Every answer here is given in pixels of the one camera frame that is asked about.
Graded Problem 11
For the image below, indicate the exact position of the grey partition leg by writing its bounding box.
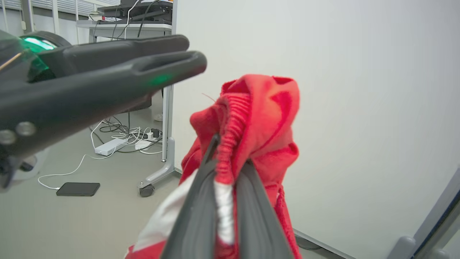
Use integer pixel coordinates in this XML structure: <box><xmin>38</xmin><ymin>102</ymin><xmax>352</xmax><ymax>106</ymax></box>
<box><xmin>429</xmin><ymin>248</ymin><xmax>452</xmax><ymax>259</ymax></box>
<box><xmin>137</xmin><ymin>137</ymin><xmax>176</xmax><ymax>190</ymax></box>
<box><xmin>386</xmin><ymin>236</ymin><xmax>419</xmax><ymax>259</ymax></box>

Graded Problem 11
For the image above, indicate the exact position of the white partition panel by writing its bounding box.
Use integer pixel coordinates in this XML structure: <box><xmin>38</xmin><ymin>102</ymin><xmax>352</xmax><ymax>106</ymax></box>
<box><xmin>413</xmin><ymin>167</ymin><xmax>460</xmax><ymax>259</ymax></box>
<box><xmin>162</xmin><ymin>0</ymin><xmax>460</xmax><ymax>259</ymax></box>

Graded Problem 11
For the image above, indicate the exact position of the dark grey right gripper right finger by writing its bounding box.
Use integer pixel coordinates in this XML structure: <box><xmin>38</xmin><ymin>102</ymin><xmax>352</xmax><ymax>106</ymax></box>
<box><xmin>235</xmin><ymin>160</ymin><xmax>294</xmax><ymax>259</ymax></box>

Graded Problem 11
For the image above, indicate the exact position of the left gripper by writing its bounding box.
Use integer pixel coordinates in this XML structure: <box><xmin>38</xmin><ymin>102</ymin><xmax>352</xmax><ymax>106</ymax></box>
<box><xmin>0</xmin><ymin>30</ymin><xmax>208</xmax><ymax>159</ymax></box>

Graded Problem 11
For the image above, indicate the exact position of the white charging cable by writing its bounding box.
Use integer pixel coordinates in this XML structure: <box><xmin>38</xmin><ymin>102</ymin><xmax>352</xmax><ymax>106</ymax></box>
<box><xmin>37</xmin><ymin>154</ymin><xmax>108</xmax><ymax>190</ymax></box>

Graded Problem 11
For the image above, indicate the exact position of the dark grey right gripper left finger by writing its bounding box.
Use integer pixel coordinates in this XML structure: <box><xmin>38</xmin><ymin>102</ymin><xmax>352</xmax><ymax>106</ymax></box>
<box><xmin>160</xmin><ymin>134</ymin><xmax>221</xmax><ymax>259</ymax></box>

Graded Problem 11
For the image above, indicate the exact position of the black floor cable bundle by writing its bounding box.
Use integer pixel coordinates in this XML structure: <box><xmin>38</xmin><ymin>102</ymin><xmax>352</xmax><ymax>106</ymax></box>
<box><xmin>90</xmin><ymin>114</ymin><xmax>164</xmax><ymax>154</ymax></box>

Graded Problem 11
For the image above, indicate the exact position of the white power strip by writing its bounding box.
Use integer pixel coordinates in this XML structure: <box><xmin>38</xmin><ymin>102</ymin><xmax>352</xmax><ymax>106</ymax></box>
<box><xmin>94</xmin><ymin>138</ymin><xmax>128</xmax><ymax>156</ymax></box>

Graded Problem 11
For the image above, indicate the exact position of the red garment with white stripes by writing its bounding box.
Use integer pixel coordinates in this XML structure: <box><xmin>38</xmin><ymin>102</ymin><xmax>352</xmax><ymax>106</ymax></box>
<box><xmin>124</xmin><ymin>74</ymin><xmax>303</xmax><ymax>259</ymax></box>

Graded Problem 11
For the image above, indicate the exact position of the black equipment on desk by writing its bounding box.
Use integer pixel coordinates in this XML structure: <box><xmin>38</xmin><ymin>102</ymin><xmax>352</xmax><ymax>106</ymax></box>
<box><xmin>97</xmin><ymin>0</ymin><xmax>174</xmax><ymax>25</ymax></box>

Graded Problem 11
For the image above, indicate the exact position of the grey desk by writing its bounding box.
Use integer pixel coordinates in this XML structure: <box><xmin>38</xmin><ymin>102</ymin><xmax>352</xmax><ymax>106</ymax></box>
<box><xmin>75</xmin><ymin>20</ymin><xmax>173</xmax><ymax>44</ymax></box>

